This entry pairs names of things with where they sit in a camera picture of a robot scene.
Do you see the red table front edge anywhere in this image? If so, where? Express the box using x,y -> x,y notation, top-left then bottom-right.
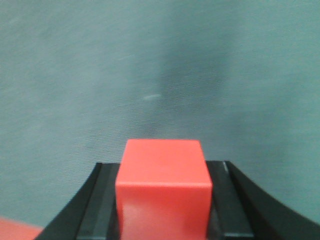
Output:
0,217 -> 43,240

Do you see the red magnetic cube block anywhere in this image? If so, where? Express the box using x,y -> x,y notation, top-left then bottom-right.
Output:
115,139 -> 213,240

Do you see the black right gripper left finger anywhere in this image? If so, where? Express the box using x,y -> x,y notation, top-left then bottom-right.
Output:
36,162 -> 120,240

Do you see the dark grey table mat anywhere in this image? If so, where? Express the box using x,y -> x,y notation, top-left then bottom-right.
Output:
0,0 -> 320,227

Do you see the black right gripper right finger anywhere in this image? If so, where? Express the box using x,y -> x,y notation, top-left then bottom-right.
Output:
206,160 -> 320,240

